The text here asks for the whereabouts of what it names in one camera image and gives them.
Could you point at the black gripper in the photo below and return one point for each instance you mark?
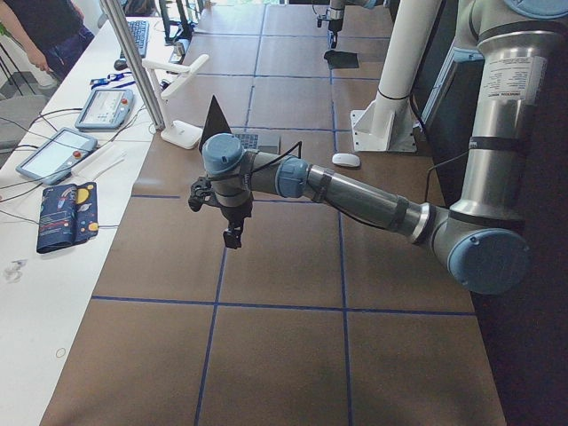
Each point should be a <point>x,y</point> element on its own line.
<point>334,27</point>
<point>235,217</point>

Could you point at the black mouse pad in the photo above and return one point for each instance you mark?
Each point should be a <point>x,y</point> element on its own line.
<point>341,59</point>

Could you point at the grey laptop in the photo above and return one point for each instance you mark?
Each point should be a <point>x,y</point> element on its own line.
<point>239,128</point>

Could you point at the white computer mouse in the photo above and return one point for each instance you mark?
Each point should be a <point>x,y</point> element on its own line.
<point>351,161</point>

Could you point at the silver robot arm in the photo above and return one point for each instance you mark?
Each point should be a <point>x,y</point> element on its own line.
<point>478,237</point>
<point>341,5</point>

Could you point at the white mounting column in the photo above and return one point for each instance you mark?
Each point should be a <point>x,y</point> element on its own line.
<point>386,125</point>

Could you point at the blue space pencil case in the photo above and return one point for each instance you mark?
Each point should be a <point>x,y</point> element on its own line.
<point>68,216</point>

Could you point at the far teach pendant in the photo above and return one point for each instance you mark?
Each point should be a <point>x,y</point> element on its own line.
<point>105,109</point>

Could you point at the teach pendant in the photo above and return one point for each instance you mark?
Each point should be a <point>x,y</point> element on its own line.
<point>105,109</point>
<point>52,162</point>

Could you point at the black keyboard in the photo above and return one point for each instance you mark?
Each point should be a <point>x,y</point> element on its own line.
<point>140,30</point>

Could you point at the near teach pendant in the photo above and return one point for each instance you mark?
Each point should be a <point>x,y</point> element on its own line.
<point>52,162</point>

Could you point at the person in dark clothes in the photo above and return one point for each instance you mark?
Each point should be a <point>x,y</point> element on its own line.
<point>51,33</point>

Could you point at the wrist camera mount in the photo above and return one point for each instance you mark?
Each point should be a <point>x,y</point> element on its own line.
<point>202,193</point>

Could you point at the aluminium profile post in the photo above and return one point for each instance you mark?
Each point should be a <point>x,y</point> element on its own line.
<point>115,15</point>

